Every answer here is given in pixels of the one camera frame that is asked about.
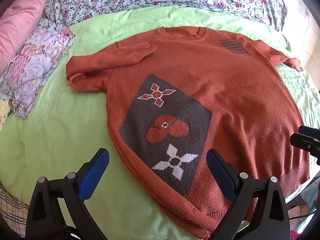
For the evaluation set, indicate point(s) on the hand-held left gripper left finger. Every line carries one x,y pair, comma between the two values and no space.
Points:
93,172

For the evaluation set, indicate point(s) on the purple floral pillow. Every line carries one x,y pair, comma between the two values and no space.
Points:
32,67

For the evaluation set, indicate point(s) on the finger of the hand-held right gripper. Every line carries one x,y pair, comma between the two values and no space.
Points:
310,130
303,141

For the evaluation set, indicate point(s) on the green bed sheet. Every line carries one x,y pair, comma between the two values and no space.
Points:
50,135

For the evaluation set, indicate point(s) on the teal cloth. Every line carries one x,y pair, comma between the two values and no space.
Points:
310,195

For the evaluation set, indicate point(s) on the pink pillow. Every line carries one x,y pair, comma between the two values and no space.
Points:
22,22

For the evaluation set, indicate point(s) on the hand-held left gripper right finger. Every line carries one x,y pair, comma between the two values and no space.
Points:
221,172

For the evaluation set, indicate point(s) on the orange knit sweater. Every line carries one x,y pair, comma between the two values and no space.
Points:
225,92

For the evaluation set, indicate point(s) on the plaid cloth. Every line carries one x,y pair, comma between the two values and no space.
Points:
12,210

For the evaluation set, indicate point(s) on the yellow cloth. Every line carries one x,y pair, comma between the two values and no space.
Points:
3,112

